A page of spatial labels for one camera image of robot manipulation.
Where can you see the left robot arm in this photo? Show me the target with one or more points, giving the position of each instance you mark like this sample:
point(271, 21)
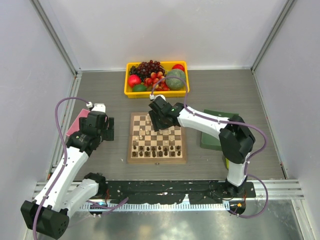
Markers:
point(50, 211)

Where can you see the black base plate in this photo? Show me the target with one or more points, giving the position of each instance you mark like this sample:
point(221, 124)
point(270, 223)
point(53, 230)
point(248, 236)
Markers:
point(169, 192)

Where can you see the red apple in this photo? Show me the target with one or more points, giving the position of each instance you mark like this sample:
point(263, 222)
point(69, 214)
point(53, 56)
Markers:
point(133, 80)

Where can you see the yellow plastic fruit bin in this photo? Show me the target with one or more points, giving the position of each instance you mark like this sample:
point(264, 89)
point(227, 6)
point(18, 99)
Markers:
point(167, 65)

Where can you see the green tray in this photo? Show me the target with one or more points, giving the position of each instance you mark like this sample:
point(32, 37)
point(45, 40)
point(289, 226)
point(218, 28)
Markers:
point(210, 142)

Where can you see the wooden chess board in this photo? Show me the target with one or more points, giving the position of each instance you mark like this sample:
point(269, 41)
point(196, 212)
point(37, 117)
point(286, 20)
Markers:
point(147, 146)

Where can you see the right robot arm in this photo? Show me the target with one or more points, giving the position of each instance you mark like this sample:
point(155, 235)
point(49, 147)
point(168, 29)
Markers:
point(236, 140)

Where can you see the red cherry cluster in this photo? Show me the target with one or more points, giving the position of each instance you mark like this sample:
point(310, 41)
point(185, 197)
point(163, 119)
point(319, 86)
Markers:
point(156, 80)

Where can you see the green lime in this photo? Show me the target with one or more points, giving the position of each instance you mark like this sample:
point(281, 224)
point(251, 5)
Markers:
point(139, 88)

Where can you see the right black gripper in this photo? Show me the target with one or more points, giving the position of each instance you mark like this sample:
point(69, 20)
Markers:
point(157, 125)

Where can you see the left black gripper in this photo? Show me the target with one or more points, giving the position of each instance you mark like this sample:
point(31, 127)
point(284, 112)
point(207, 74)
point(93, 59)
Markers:
point(108, 133)

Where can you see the green pear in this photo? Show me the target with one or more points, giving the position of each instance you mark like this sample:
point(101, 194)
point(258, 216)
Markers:
point(226, 163)

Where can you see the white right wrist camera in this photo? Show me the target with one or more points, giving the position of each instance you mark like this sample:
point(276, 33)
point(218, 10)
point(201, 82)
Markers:
point(153, 97)

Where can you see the dark grape bunch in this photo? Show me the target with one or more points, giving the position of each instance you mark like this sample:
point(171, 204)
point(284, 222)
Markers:
point(144, 69)

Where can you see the green melon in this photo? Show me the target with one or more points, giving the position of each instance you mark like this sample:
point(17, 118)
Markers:
point(175, 79)

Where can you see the pink plastic box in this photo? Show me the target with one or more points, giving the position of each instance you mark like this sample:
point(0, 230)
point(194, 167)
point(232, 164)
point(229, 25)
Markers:
point(75, 125)

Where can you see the red tomato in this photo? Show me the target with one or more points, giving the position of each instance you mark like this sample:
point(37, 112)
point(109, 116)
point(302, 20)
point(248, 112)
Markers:
point(178, 66)

